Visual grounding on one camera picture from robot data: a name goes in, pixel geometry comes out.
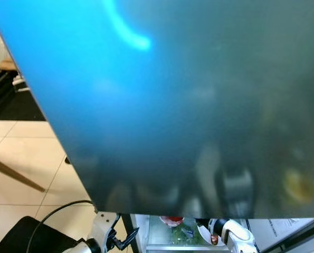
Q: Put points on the grey fridge body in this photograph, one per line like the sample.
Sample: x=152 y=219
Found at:
x=127 y=232

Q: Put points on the glass fridge shelf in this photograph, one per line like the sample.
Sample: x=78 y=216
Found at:
x=167 y=247

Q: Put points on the light wooden table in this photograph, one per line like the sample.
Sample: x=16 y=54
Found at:
x=14 y=174

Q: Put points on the dark fridge upper door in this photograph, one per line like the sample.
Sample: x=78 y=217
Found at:
x=178 y=105

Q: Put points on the black floor mat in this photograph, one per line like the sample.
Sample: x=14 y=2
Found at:
x=14 y=105
x=19 y=240

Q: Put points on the green leafy vegetables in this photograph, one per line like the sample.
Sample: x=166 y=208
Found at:
x=184 y=234

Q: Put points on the white headed floor mop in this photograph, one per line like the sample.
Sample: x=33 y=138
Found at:
x=19 y=84

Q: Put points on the orange red tomato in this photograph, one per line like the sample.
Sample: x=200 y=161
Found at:
x=215 y=240

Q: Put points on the low wooden box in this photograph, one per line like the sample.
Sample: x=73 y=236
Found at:
x=8 y=64

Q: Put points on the grey fridge door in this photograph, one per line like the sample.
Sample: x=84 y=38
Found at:
x=294 y=232

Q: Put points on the red and white bowl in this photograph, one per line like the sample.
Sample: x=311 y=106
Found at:
x=172 y=220

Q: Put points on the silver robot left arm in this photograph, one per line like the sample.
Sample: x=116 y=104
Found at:
x=80 y=246

